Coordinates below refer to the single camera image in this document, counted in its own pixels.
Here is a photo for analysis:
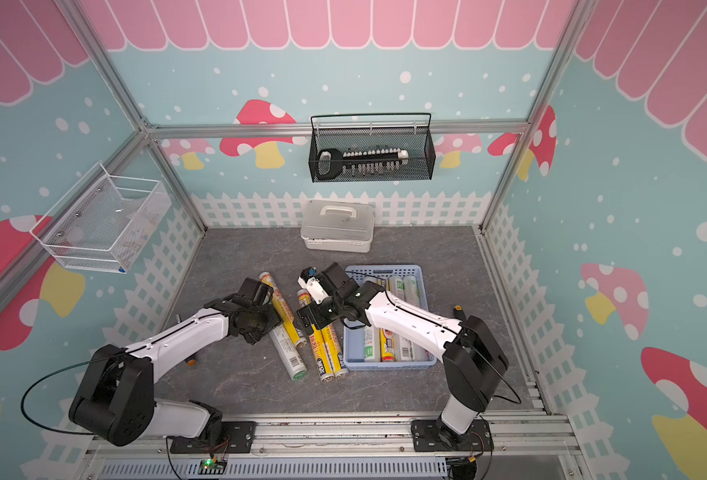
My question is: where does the green led circuit board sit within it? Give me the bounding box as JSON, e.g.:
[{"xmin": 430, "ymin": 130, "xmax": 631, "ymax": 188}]
[{"xmin": 197, "ymin": 458, "xmax": 227, "ymax": 476}]

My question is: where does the black wire wall basket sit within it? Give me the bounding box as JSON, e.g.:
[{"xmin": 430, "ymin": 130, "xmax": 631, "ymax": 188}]
[{"xmin": 308, "ymin": 112, "xmax": 437, "ymax": 183}]

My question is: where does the short yellow wrap roll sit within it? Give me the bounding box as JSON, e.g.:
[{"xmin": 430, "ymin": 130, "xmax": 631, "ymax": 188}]
[{"xmin": 259, "ymin": 272, "xmax": 307, "ymax": 347}]

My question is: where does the white lidded storage box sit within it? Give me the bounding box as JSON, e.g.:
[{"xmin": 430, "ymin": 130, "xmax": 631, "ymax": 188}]
[{"xmin": 300, "ymin": 200, "xmax": 375, "ymax": 253}]

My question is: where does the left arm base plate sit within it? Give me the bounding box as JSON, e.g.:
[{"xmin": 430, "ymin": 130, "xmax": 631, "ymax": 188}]
[{"xmin": 170, "ymin": 421, "xmax": 257, "ymax": 455}]

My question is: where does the white wire wall basket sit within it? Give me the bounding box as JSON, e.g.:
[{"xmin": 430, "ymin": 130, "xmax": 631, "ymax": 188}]
[{"xmin": 29, "ymin": 163, "xmax": 172, "ymax": 274}]

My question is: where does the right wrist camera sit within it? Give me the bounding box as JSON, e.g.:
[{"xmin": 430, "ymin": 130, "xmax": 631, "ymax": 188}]
[{"xmin": 297, "ymin": 267, "xmax": 328, "ymax": 304}]

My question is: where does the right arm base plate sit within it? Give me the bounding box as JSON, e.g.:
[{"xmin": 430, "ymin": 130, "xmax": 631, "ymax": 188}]
[{"xmin": 411, "ymin": 419, "xmax": 495, "ymax": 453}]

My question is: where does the aluminium front rail frame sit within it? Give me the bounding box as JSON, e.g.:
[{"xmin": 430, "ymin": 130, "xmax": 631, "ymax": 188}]
[{"xmin": 76, "ymin": 411, "xmax": 591, "ymax": 479}]

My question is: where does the black socket bit holder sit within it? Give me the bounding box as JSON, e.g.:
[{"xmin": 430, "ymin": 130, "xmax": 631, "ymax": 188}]
[{"xmin": 311, "ymin": 148, "xmax": 409, "ymax": 181}]

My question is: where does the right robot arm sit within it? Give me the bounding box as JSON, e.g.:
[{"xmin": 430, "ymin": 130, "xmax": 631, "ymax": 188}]
[{"xmin": 294, "ymin": 263, "xmax": 509, "ymax": 440}]

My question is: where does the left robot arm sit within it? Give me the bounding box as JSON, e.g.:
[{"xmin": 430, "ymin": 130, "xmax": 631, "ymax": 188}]
[{"xmin": 68, "ymin": 278, "xmax": 282, "ymax": 450}]

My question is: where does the blue plastic basket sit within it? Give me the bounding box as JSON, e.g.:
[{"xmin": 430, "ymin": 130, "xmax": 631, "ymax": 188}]
[{"xmin": 342, "ymin": 265, "xmax": 437, "ymax": 371}]

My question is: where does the orange black screwdriver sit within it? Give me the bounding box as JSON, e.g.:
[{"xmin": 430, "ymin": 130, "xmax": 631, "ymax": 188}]
[{"xmin": 453, "ymin": 305, "xmax": 467, "ymax": 321}]

